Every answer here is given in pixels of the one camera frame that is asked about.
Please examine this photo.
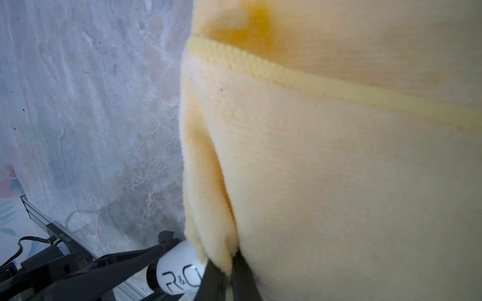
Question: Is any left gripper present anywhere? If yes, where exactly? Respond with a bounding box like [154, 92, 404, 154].
[1, 231, 181, 300]

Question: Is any toothpaste tube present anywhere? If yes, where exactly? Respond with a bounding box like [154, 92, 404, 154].
[146, 241, 205, 296]

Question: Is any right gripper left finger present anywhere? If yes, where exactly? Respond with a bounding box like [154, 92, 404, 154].
[193, 260, 228, 301]

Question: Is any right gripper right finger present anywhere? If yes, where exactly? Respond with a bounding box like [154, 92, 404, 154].
[232, 251, 262, 301]

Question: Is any yellow cleaning cloth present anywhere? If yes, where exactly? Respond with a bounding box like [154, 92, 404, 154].
[179, 1, 481, 300]

